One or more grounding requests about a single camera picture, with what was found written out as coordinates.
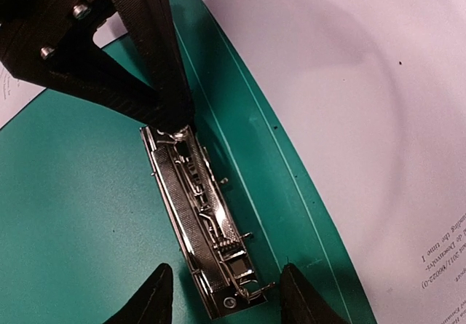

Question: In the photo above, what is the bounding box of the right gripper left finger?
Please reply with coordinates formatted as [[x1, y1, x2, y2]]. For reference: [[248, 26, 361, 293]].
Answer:
[[104, 263, 173, 324]]

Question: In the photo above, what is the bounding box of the metal centre spring clip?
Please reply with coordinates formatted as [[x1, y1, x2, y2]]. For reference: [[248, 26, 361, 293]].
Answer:
[[140, 126, 275, 320]]

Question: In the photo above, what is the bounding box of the white paper sheet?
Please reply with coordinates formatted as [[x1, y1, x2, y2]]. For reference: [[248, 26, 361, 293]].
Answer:
[[203, 0, 465, 323]]

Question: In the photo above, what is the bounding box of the green plastic folder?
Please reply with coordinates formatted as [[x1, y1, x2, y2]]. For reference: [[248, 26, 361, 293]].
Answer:
[[1, 0, 375, 323]]

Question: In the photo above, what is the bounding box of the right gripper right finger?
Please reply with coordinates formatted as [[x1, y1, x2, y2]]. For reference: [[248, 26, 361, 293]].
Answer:
[[279, 263, 347, 324]]

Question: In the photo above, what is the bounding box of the printed paper sheet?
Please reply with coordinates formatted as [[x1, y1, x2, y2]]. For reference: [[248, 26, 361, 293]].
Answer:
[[0, 65, 45, 128]]

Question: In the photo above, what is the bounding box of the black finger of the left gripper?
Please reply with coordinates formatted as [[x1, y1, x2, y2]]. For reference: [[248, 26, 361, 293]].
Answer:
[[1, 0, 195, 132]]

